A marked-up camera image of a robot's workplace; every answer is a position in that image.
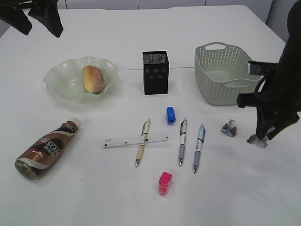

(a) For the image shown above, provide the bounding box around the paper ball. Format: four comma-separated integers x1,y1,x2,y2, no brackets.
246,126,276,148
221,120,237,137

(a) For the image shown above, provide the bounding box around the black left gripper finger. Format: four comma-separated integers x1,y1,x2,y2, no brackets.
28,0,63,38
0,6,32,35

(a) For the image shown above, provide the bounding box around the blue pencil sharpener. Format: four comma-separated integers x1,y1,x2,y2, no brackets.
166,106,176,124

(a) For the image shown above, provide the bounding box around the beige retractable pen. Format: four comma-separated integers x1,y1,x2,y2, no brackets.
135,118,151,167

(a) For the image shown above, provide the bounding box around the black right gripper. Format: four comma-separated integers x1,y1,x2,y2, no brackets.
237,68,301,140

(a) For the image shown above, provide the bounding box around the light blue retractable pen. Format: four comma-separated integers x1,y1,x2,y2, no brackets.
193,123,206,174

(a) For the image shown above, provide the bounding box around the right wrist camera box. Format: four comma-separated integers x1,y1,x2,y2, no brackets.
248,61,278,76

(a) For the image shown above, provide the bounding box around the green plastic woven basket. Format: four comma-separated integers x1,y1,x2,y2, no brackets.
194,42,262,105

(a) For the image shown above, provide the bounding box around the grey retractable pen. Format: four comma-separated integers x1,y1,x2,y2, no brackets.
178,118,187,166

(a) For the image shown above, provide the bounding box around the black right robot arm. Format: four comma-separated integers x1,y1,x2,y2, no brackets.
237,1,301,140

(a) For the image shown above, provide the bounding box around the brown Nescafe coffee bottle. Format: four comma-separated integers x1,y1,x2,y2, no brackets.
15,117,81,180

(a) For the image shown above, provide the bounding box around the pink pencil sharpener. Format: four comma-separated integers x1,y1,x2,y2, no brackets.
158,172,173,195

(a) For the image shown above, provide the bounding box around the sugared bread bun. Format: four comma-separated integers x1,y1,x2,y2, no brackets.
82,65,104,94

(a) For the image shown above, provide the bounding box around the black mesh pen holder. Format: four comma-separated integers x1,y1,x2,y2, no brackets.
143,51,169,95

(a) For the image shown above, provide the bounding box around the clear plastic ruler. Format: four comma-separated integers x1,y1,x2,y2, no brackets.
103,132,170,148

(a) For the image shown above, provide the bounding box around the green glass wavy plate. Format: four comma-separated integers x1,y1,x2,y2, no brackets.
43,56,120,104

